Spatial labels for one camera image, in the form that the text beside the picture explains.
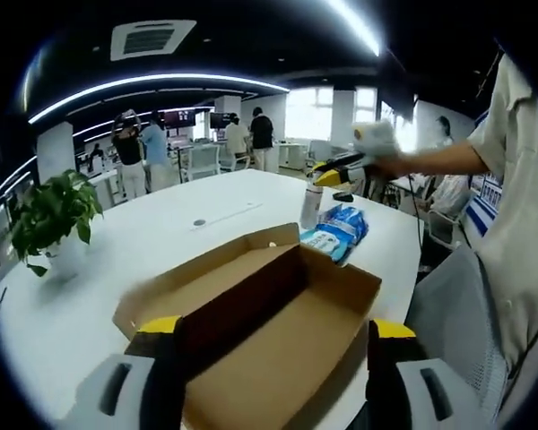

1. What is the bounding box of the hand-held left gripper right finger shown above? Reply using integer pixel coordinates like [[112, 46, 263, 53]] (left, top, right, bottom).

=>
[[365, 318, 492, 430]]

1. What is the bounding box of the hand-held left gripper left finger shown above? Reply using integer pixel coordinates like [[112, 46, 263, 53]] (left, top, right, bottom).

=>
[[78, 315, 189, 430]]

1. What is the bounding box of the white pump bottle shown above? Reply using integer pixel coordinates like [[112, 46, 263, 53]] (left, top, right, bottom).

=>
[[299, 176, 325, 230]]

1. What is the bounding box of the blue clear-window soft pack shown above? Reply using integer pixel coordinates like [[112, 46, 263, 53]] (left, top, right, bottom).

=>
[[317, 203, 369, 238]]

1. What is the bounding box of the blue white-label wipes pack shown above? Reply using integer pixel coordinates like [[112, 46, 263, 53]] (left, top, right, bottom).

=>
[[299, 226, 364, 265]]

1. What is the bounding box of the brown cardboard shoe box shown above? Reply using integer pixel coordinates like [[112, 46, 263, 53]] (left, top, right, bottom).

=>
[[111, 222, 383, 430]]

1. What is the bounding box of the grey mesh office chair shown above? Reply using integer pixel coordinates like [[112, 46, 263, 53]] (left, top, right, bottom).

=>
[[405, 244, 508, 425]]

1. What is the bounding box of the white plant pot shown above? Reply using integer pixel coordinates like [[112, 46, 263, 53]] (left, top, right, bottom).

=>
[[44, 241, 89, 280]]

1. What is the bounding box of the green leafy plant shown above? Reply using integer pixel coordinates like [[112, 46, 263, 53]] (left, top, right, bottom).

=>
[[8, 168, 105, 277]]

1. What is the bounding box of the long ceiling light strip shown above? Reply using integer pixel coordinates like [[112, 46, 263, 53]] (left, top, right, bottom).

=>
[[26, 73, 291, 125]]

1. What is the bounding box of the ceiling air conditioner vent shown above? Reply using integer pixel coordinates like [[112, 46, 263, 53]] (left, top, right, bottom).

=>
[[110, 20, 197, 62]]

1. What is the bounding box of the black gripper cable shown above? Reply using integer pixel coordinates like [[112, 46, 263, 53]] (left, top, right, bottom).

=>
[[406, 174, 427, 270]]

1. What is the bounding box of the wall display screen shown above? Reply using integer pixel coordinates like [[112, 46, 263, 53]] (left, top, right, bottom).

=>
[[163, 109, 196, 129]]

